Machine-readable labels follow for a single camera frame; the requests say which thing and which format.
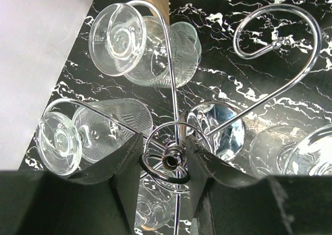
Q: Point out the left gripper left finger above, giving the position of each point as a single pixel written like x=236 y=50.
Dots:
x=101 y=199

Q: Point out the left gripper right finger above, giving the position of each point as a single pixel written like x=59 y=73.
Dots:
x=225 y=200

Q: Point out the clear wine glass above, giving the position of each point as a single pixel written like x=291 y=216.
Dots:
x=287 y=150
x=155 y=205

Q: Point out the ribbed glass goblet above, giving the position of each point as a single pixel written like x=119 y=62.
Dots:
x=62 y=141

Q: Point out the chrome wine glass rack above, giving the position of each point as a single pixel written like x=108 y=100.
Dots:
x=206 y=122

